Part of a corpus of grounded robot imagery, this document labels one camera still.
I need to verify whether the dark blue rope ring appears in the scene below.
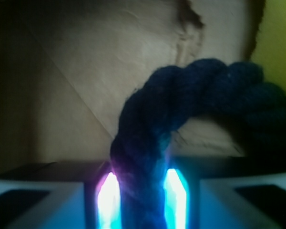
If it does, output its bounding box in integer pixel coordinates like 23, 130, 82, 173
110, 58, 286, 229

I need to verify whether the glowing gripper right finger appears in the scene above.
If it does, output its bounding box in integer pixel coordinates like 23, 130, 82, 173
163, 168, 286, 229

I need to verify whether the brown paper bag bin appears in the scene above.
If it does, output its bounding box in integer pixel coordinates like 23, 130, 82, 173
0, 0, 266, 173

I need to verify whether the yellow sponge green backing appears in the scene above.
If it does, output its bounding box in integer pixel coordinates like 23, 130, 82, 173
251, 0, 286, 93

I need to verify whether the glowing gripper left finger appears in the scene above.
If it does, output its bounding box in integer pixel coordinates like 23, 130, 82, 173
0, 169, 122, 229

